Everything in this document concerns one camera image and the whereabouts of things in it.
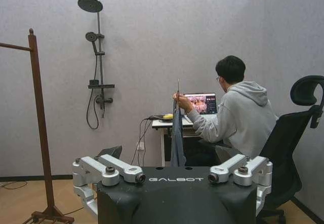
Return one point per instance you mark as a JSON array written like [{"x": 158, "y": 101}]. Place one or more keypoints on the thin clothes hanger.
[{"x": 178, "y": 87}]

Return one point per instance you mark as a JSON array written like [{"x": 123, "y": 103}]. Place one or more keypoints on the white wall socket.
[{"x": 140, "y": 146}]

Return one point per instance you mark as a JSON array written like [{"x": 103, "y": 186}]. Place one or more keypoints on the small white desk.
[{"x": 163, "y": 125}]

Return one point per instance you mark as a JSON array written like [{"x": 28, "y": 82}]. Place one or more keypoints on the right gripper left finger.
[{"x": 88, "y": 169}]

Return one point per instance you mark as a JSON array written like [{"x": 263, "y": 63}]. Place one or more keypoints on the round dark rain shower head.
[{"x": 90, "y": 4}]

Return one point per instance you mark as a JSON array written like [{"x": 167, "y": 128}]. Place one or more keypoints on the blue garment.
[{"x": 176, "y": 140}]

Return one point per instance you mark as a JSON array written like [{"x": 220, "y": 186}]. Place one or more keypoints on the dark shower shelf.
[{"x": 101, "y": 86}]

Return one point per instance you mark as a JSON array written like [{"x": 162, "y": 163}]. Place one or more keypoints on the black mesh office chair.
[{"x": 286, "y": 145}]

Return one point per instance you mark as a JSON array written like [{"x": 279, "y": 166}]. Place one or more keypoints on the dark shower riser pipe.
[{"x": 100, "y": 64}]

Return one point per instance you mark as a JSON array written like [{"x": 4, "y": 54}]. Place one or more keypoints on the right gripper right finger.
[{"x": 255, "y": 169}]

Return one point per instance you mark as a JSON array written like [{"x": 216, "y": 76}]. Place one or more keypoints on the open laptop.
[{"x": 202, "y": 104}]

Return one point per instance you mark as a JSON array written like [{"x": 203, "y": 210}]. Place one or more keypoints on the dark shower mixer tap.
[{"x": 101, "y": 99}]

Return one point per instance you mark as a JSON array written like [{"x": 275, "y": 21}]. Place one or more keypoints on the person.
[{"x": 248, "y": 117}]

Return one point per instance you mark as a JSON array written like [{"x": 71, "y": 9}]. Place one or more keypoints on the yellow object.
[{"x": 168, "y": 116}]

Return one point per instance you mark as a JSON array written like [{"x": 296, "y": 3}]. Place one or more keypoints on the dark hand shower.
[{"x": 90, "y": 36}]

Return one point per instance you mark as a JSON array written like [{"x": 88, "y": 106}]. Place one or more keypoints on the brown wooden clothes rack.
[{"x": 41, "y": 123}]

